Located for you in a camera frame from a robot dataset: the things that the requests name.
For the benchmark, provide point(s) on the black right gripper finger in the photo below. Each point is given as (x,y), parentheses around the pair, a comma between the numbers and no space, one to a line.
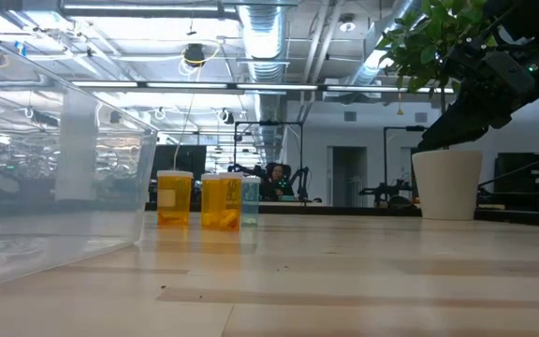
(447,133)

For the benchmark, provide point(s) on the teal pill bottle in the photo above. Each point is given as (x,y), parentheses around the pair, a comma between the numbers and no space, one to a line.
(251,203)

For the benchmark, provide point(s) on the small amber pill bottle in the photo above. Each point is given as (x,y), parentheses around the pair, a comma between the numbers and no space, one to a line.
(211,203)
(232,203)

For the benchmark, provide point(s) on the large amber pill bottle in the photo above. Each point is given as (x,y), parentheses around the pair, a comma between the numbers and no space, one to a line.
(174,201)

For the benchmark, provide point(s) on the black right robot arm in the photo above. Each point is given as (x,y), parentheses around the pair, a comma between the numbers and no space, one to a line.
(531,19)

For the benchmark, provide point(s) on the black background robot arm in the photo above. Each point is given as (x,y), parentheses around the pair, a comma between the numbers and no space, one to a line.
(382,189)
(301,180)

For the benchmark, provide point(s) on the clear plastic bin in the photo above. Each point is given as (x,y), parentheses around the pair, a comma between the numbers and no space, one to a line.
(40,243)

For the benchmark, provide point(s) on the white plant pot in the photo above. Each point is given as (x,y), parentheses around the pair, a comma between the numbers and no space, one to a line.
(447,185)

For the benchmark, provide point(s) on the green leafy potted plant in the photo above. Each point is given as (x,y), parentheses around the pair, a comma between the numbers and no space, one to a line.
(419,42)

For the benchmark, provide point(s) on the black background cabinet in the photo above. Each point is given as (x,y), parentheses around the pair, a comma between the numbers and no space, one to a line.
(529,178)

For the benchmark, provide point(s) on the person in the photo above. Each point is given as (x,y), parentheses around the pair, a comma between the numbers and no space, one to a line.
(276,180)

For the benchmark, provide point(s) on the long LED light bar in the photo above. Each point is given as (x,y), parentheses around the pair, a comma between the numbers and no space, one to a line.
(274,87)

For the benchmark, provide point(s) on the black background monitor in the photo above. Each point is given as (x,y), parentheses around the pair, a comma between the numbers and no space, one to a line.
(180,159)

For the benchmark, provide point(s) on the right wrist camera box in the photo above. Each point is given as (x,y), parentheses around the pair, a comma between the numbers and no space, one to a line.
(510,72)

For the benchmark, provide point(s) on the black background gantry frame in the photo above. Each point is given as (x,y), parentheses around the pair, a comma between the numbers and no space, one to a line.
(385,159)
(269,123)

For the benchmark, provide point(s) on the silver ventilation duct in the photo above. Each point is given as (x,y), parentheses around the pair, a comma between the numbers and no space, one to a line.
(262,37)

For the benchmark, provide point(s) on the black ceiling-mounted camera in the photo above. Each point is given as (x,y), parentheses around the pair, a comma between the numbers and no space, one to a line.
(194,54)

